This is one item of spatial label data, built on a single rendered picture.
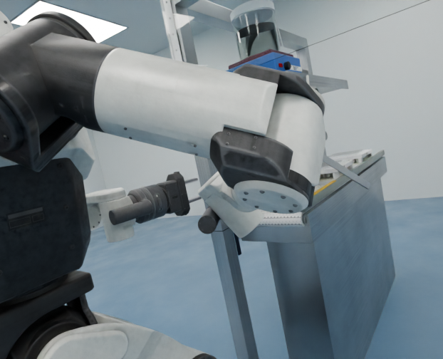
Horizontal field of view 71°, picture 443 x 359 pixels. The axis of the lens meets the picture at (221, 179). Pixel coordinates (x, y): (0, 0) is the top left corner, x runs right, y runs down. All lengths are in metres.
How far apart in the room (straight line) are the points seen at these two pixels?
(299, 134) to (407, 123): 4.10
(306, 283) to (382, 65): 3.52
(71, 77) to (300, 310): 1.20
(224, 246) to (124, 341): 0.61
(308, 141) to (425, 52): 4.15
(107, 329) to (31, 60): 0.43
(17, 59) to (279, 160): 0.25
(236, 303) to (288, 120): 0.98
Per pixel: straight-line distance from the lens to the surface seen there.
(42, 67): 0.35
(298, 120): 0.33
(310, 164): 0.32
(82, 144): 0.51
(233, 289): 1.21
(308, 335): 1.41
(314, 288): 1.28
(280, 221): 1.08
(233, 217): 0.56
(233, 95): 0.29
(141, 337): 0.66
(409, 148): 4.43
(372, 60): 4.46
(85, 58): 0.34
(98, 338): 0.60
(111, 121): 0.33
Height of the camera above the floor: 1.09
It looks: 6 degrees down
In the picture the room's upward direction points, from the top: 12 degrees counter-clockwise
